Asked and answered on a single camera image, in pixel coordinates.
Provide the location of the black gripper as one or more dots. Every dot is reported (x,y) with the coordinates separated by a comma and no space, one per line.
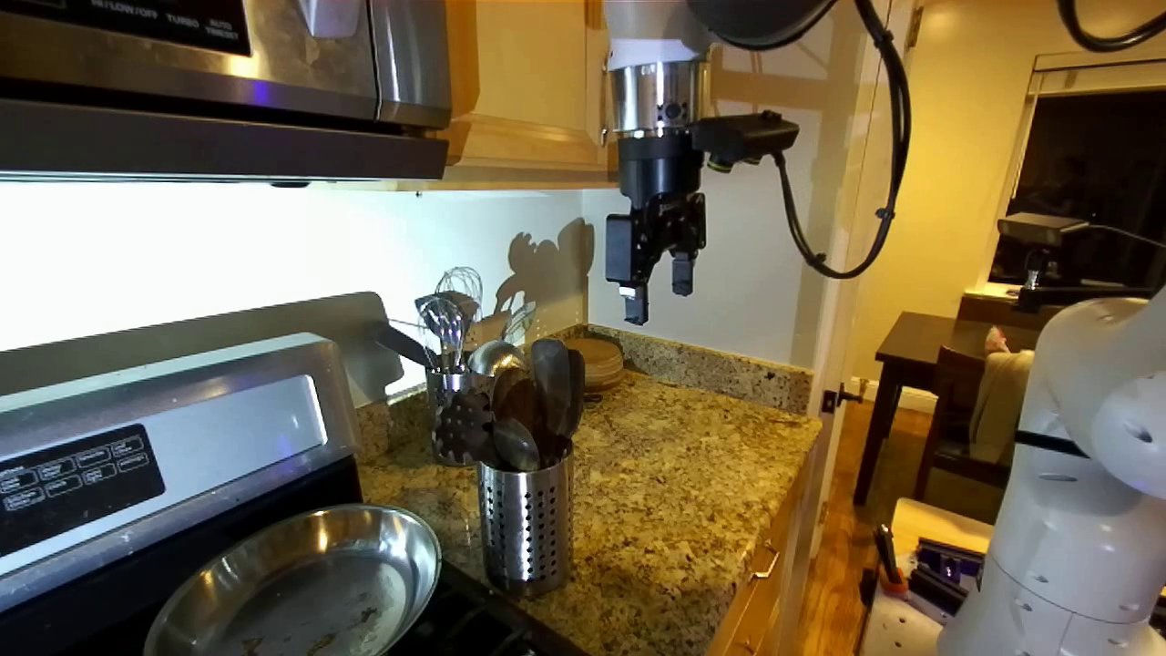
(662,171)

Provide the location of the perforated steel utensil holder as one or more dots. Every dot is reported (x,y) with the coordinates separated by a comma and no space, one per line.
(525,535)

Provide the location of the dark wooden spatula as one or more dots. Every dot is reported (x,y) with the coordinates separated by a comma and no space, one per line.
(550,389)

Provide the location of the dark wooden chair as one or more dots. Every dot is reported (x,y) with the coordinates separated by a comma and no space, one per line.
(959,365)

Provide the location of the black and red tool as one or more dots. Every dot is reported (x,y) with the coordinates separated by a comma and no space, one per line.
(889,565)

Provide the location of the small black wall fixture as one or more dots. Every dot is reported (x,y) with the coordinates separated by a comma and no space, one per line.
(831,399)

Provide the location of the slotted steel spatula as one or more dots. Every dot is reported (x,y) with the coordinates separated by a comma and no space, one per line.
(515,326)

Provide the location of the black device with grey top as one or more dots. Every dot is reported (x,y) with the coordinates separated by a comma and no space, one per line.
(1040,229)

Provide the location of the round wooden bowl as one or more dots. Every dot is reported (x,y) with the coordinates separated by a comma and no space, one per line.
(600,361)

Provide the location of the stainless steel stove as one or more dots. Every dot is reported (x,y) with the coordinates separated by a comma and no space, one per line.
(185,450)

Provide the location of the stainless steel microwave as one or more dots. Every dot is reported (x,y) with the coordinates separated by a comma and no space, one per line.
(185,76)

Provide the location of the dark wooden table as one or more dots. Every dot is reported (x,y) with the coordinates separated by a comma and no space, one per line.
(912,341)

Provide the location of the black slotted utensil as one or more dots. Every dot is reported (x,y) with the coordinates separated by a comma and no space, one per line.
(461,432)

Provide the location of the small steel utensil holder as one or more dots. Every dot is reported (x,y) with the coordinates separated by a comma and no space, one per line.
(449,386)

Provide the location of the dark window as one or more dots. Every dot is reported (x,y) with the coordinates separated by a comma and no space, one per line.
(1094,158)

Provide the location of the brown wooden spoon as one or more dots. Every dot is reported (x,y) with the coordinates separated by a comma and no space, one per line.
(515,404)

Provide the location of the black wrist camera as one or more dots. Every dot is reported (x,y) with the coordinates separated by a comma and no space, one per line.
(752,132)

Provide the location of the white robot stand top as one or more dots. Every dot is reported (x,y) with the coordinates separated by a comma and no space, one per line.
(895,625)

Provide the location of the beige cushion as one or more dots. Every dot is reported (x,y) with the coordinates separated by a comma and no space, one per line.
(1002,404)

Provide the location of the stainless steel frying pan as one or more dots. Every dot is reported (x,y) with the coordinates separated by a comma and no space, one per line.
(293,595)

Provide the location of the black electronics box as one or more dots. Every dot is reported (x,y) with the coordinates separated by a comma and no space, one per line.
(949,578)

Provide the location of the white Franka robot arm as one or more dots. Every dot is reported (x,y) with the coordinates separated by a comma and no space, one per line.
(1094,547)

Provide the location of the wooden base cabinet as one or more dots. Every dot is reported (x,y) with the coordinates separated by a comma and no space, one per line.
(768,605)

